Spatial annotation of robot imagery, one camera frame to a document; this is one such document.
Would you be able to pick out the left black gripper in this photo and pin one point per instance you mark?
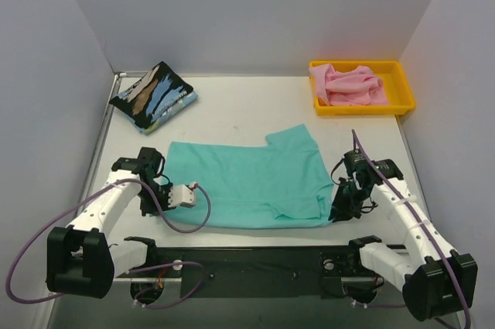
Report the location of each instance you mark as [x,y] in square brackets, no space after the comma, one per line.
[153,199]

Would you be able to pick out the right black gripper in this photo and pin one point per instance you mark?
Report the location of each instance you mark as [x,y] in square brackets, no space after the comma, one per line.
[345,197]

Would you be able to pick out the teal t shirt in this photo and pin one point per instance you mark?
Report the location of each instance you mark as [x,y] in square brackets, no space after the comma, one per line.
[283,184]

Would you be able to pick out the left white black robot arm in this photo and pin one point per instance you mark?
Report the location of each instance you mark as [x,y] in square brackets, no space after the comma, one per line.
[79,259]

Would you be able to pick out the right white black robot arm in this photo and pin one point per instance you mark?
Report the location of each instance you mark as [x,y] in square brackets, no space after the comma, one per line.
[434,278]

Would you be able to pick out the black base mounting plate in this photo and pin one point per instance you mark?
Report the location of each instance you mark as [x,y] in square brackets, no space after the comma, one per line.
[331,272]

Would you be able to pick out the folded black printed t shirt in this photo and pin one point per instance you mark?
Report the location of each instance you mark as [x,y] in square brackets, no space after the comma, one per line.
[159,88]

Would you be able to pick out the yellow plastic tray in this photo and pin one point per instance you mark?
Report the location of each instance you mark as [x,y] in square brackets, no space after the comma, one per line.
[396,86]

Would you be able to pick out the pink t shirt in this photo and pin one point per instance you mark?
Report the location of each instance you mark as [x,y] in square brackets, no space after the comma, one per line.
[358,87]

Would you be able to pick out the aluminium front rail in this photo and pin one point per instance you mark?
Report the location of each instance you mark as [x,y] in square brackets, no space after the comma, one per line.
[359,256]

